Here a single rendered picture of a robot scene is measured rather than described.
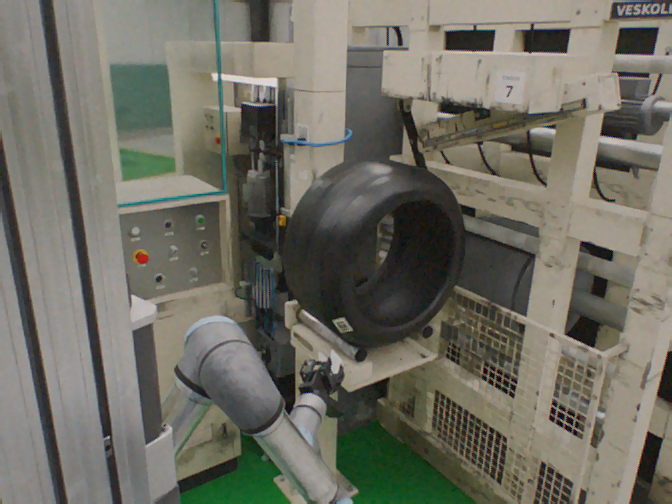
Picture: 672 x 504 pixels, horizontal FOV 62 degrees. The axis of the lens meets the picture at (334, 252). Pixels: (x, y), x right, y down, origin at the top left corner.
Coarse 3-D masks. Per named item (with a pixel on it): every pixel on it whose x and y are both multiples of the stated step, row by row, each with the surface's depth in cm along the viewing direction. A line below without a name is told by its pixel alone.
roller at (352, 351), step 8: (304, 312) 196; (304, 320) 195; (312, 320) 191; (312, 328) 192; (320, 328) 187; (328, 336) 183; (336, 336) 181; (336, 344) 180; (344, 344) 177; (352, 344) 175; (352, 352) 173; (360, 352) 172; (360, 360) 173
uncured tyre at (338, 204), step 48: (336, 192) 160; (384, 192) 156; (432, 192) 166; (288, 240) 169; (336, 240) 154; (432, 240) 197; (336, 288) 157; (384, 288) 204; (432, 288) 194; (384, 336) 172
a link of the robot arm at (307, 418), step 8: (296, 408) 129; (304, 408) 128; (312, 408) 129; (296, 416) 126; (304, 416) 126; (312, 416) 127; (320, 416) 129; (296, 424) 124; (304, 424) 124; (312, 424) 125; (304, 432) 122; (312, 432) 124; (312, 440) 123
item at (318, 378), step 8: (304, 360) 144; (312, 360) 143; (328, 360) 140; (312, 368) 141; (320, 368) 137; (328, 368) 141; (304, 376) 140; (312, 376) 138; (320, 376) 138; (328, 376) 138; (304, 384) 134; (312, 384) 133; (320, 384) 138; (328, 384) 139; (304, 392) 134; (312, 392) 133; (320, 392) 134; (328, 392) 140
